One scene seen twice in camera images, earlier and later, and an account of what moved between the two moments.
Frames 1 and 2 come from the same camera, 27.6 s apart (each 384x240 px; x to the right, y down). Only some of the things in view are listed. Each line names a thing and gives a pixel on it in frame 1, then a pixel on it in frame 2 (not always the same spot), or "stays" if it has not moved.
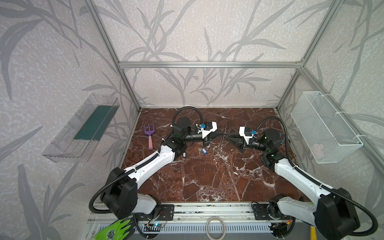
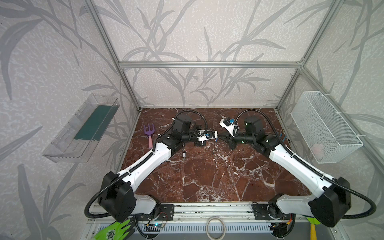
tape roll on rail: (224, 230) stays
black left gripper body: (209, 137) -> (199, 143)
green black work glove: (115, 231) stays
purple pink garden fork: (149, 132) stays
